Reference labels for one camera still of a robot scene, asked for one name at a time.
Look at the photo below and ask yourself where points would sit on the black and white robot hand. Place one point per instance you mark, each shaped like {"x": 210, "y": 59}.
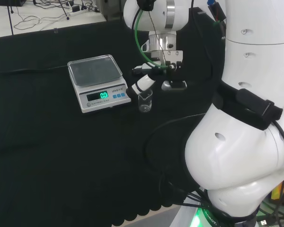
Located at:
{"x": 145, "y": 82}

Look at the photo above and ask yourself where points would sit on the small clear glass beaker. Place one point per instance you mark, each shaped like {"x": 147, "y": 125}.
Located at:
{"x": 145, "y": 104}

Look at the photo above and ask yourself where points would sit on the white electronic balance steel pan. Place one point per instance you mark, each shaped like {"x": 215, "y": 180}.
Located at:
{"x": 101, "y": 91}

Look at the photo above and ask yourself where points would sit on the grey equipment cabinet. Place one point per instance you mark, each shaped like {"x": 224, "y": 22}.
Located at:
{"x": 109, "y": 9}

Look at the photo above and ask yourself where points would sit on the white power strip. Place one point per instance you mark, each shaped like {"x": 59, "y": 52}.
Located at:
{"x": 77, "y": 11}

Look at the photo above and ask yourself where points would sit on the clear cloth clip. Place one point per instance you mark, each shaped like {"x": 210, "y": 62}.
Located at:
{"x": 55, "y": 30}

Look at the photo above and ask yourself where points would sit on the black bench cloth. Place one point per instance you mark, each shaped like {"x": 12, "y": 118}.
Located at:
{"x": 61, "y": 153}

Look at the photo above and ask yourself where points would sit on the black tripod leg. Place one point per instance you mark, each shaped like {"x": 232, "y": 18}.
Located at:
{"x": 10, "y": 19}

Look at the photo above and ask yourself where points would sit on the black box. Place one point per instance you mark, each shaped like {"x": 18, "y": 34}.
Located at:
{"x": 9, "y": 2}

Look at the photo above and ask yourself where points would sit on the yellow stop button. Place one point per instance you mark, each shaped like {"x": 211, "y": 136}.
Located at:
{"x": 278, "y": 192}

